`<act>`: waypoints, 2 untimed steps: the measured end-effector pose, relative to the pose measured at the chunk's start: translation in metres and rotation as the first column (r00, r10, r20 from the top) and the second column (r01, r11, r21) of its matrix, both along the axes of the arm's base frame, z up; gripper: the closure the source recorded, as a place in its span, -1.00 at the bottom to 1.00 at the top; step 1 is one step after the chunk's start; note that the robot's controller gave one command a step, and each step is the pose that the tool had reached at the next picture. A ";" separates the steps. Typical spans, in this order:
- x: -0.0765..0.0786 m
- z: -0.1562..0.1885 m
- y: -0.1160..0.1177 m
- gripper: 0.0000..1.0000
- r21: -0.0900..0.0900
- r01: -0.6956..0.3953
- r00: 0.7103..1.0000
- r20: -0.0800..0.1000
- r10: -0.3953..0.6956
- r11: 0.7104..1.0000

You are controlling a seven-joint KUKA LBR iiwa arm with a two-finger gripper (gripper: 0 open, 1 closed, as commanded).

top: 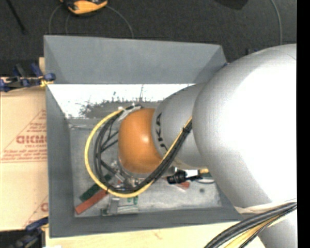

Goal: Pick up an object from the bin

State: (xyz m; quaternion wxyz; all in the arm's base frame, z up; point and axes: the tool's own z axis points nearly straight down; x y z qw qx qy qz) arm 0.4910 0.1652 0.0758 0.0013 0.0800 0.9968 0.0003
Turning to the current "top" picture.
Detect red-brown flat block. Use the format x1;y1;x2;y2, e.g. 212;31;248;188
74;189;110;215
174;180;191;191

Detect dark green flat block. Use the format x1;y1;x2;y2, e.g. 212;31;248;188
79;174;112;203

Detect brown cardboard board red print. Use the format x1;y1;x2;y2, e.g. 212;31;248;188
0;56;50;233

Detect grey metal bin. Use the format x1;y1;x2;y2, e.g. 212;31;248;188
43;35;245;238

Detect black cylinder on white bracket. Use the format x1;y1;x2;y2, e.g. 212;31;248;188
167;167;210;185

